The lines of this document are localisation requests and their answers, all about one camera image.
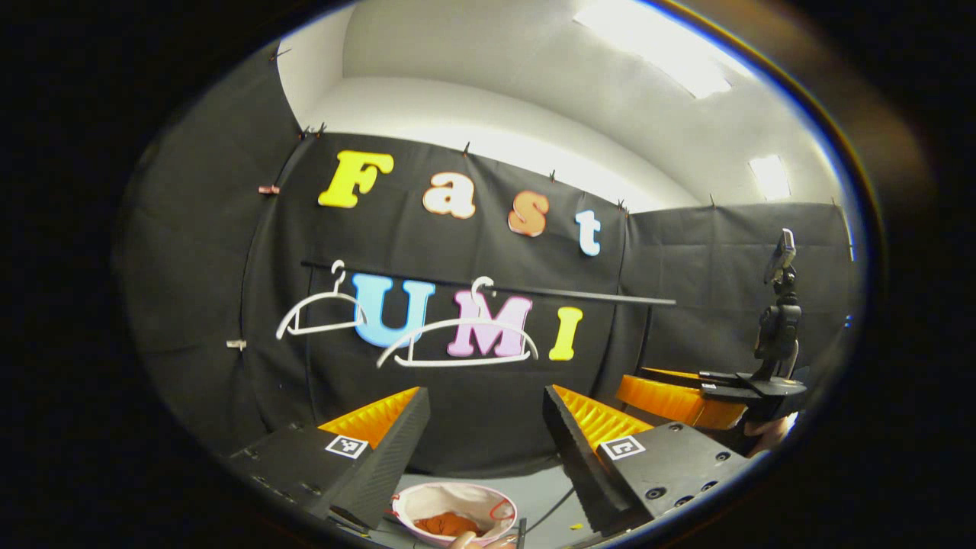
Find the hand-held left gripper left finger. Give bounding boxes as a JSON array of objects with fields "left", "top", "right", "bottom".
[{"left": 229, "top": 386, "right": 432, "bottom": 532}]

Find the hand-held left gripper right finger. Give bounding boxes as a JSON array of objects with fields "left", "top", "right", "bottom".
[{"left": 541, "top": 384, "right": 752, "bottom": 538}]

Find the white laundry hamper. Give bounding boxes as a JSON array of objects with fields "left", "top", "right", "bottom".
[{"left": 391, "top": 482, "right": 519, "bottom": 547}]

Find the orange ribbed jacket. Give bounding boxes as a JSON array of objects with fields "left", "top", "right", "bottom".
[{"left": 413, "top": 512, "right": 483, "bottom": 538}]

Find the white plastic hanger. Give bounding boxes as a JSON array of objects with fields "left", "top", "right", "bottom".
[
  {"left": 376, "top": 276, "right": 540, "bottom": 370},
  {"left": 275, "top": 260, "right": 368, "bottom": 342}
]

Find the black clothes rack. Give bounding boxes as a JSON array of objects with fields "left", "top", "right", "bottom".
[{"left": 301, "top": 259, "right": 678, "bottom": 376}]

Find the small ceiling light panel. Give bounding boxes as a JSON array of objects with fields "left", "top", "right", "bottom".
[{"left": 749, "top": 155, "right": 792, "bottom": 202}]

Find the large ceiling light panel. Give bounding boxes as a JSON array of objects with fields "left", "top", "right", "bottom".
[{"left": 573, "top": 0, "right": 733, "bottom": 100}]

